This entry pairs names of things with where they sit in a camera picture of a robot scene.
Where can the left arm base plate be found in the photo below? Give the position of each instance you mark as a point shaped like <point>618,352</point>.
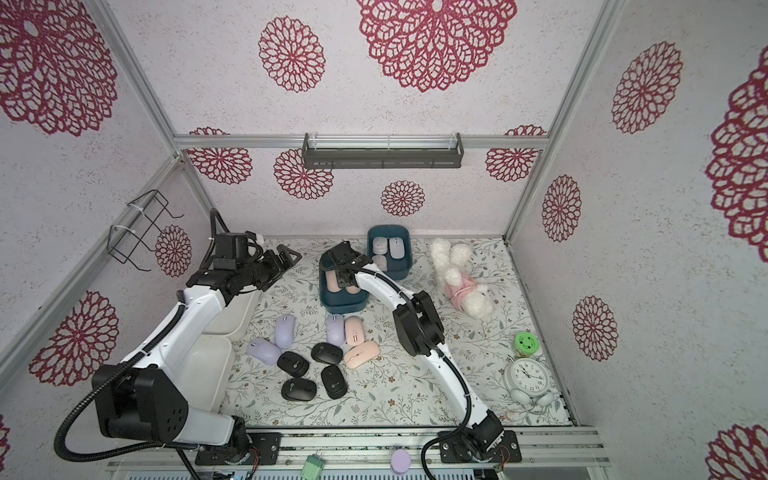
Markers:
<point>261,448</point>

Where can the white alarm clock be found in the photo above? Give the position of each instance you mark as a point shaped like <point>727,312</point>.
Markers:
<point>528,383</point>

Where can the teal storage box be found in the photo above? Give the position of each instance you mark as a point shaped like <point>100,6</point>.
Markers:
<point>341,302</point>
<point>397,269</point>

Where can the black mouse upper left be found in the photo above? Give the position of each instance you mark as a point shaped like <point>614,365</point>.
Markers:
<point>293,364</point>

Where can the black mouse lower right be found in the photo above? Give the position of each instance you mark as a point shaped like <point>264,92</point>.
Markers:
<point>334,382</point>

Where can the purple mouse lower left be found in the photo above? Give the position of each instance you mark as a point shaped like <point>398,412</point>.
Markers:
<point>263,350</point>

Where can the black mouse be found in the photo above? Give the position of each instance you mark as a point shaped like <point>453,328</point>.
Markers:
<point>299,390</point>
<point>327,353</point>
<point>293,364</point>
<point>334,382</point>

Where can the black wire wall rack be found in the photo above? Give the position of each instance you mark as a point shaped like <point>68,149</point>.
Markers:
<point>124,240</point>

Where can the black mouse lower left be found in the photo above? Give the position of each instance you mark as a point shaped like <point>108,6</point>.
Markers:
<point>299,390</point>

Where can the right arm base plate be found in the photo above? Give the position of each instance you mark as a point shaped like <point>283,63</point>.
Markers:
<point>464,448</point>

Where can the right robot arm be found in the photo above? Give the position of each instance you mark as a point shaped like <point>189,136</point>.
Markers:
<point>420,332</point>

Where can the purple mouse centre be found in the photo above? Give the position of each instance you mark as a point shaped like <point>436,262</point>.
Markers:
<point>335,330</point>

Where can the white plush toy pink dress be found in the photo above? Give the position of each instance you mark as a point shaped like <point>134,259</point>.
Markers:
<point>465,294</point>

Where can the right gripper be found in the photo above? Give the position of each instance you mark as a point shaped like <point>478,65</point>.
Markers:
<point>345,259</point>

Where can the purple mouse upright left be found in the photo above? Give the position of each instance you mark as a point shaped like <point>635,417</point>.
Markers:
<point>285,328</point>

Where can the white tray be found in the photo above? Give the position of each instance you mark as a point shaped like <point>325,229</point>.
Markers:
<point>204,372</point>
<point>233,321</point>

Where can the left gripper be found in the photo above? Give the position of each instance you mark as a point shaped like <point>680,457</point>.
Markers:
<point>277,267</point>

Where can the black mouse upper right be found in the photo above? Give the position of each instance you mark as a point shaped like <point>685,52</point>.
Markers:
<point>327,353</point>

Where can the purple round cap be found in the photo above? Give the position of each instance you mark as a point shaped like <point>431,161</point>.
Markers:
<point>400,462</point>

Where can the white tray front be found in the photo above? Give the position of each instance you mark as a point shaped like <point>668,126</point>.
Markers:
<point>204,372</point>

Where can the green connector block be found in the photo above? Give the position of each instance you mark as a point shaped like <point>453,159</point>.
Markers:
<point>313,468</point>

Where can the green round toy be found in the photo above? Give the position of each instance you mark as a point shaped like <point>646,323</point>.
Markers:
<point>526,344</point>

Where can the white mouse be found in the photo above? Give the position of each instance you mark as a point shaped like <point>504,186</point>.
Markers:
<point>397,249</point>
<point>381,262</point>
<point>379,245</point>

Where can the dark wall shelf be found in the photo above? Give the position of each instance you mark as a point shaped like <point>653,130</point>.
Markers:
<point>359,154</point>

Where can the white tray rear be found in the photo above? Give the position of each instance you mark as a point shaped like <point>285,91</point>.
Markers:
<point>233,321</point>

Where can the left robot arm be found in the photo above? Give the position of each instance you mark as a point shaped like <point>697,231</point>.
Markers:
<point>137,399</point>

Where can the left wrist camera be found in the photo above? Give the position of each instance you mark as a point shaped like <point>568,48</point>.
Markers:
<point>257,239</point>

